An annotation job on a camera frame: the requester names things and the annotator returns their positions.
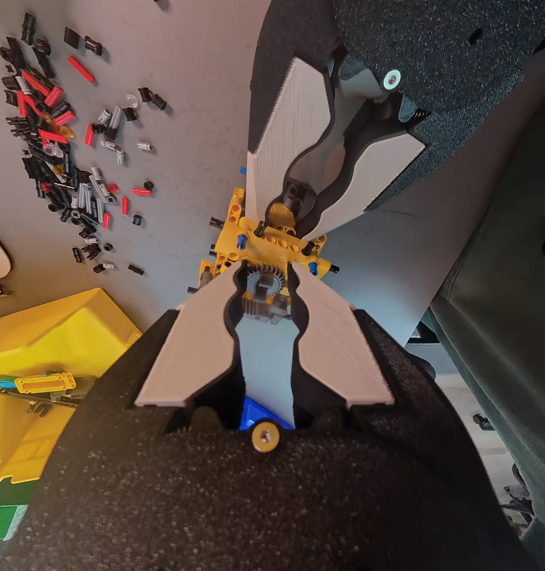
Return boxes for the office chair base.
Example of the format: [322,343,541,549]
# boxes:
[472,412,538,534]

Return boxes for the yellow black lego model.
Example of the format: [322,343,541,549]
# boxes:
[187,181,328,295]

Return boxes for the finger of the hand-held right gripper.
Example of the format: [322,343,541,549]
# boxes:
[247,56,336,220]
[297,129,428,242]

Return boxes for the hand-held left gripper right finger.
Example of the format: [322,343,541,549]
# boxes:
[288,262,395,408]

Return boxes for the yellow lego frame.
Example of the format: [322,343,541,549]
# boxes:
[15,371,77,394]

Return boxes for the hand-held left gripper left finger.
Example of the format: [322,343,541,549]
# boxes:
[134,261,247,408]

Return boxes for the pile of small lego pins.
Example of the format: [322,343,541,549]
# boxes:
[0,0,170,275]

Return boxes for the large yellow open bin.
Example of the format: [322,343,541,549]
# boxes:
[0,288,144,489]

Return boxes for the black lego links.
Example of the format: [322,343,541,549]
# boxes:
[0,386,82,418]

